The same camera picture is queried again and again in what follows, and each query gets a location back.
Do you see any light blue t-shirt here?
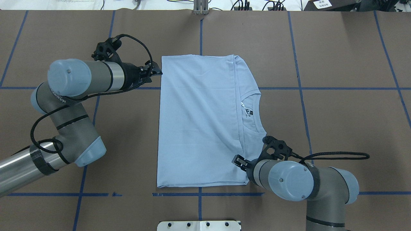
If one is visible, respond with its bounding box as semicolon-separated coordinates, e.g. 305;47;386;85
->
156;55;266;188

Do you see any aluminium frame post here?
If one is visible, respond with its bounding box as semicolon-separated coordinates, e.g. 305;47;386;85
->
193;0;209;15

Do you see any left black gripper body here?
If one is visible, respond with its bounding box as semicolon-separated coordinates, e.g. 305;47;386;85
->
124;63;151;90

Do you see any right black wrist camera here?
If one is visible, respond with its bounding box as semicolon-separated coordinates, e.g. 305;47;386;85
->
258;136;293;161

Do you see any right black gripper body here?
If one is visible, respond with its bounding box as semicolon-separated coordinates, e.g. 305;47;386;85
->
246;160;258;185

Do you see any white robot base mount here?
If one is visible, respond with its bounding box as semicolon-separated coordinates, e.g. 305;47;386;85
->
157;220;242;231

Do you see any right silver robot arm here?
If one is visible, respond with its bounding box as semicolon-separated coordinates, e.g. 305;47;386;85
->
232;155;359;231

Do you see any black box with label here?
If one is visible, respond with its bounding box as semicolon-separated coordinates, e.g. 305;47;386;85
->
303;0;361;12

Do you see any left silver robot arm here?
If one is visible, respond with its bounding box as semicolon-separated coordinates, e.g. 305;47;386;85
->
1;59;162;196

